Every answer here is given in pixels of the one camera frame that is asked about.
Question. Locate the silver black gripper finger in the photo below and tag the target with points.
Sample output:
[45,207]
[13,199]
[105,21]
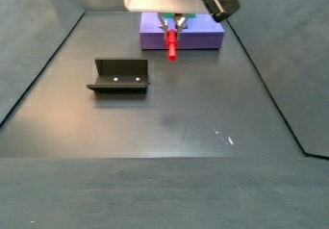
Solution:
[181,19]
[164,23]

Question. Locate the purple base board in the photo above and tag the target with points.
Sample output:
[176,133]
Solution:
[204,34]

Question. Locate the green block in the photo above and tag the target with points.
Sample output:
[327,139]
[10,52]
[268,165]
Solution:
[172,15]

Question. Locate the black angled bracket holder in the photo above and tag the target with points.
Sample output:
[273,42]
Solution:
[121,74]

